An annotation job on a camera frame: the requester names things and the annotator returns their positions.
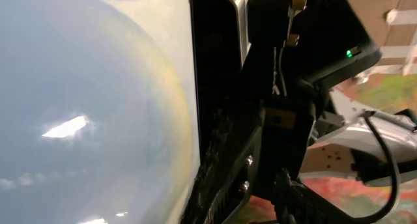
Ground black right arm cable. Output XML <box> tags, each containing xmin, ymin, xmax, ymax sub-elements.
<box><xmin>353</xmin><ymin>110</ymin><xmax>401</xmax><ymax>224</ymax></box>

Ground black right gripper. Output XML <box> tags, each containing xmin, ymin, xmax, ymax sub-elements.
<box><xmin>192</xmin><ymin>0</ymin><xmax>381</xmax><ymax>223</ymax></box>

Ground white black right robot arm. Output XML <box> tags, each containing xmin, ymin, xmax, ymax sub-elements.
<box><xmin>182</xmin><ymin>0</ymin><xmax>416</xmax><ymax>223</ymax></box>

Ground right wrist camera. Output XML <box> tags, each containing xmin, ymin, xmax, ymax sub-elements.
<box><xmin>192</xmin><ymin>0</ymin><xmax>251</xmax><ymax>72</ymax></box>

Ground blue Samsung Galaxy smartphone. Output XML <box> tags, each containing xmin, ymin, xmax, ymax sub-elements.
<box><xmin>1</xmin><ymin>0</ymin><xmax>200</xmax><ymax>223</ymax></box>

